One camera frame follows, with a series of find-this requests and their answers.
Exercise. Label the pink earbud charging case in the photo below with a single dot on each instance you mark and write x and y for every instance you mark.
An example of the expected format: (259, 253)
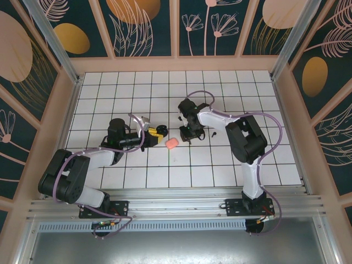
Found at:
(171, 143)

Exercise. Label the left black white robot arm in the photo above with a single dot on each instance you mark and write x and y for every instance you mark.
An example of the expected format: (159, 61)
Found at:
(99, 158)

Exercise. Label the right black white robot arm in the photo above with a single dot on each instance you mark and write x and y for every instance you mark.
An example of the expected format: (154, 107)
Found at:
(214, 119)

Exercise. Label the small circuit board with LED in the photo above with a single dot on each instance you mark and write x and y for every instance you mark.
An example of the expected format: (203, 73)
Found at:
(103, 225)

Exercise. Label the grey metal sheet panel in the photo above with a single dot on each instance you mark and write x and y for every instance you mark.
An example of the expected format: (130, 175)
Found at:
(176, 247)

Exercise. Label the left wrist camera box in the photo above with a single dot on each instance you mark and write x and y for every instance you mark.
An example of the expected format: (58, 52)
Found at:
(144, 122)

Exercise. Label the aluminium mounting rail beam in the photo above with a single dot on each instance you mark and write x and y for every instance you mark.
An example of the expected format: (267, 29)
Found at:
(176, 200)

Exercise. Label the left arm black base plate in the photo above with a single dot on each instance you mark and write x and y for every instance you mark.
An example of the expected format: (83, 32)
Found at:
(121, 206)

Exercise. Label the aluminium side rail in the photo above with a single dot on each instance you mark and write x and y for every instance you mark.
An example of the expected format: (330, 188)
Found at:
(282, 105)
(72, 104)

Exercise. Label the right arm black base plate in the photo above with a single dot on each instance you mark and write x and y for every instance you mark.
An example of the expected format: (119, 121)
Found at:
(233, 206)

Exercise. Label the aluminium frame post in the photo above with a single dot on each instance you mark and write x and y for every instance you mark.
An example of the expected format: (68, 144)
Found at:
(291, 41)
(55, 44)

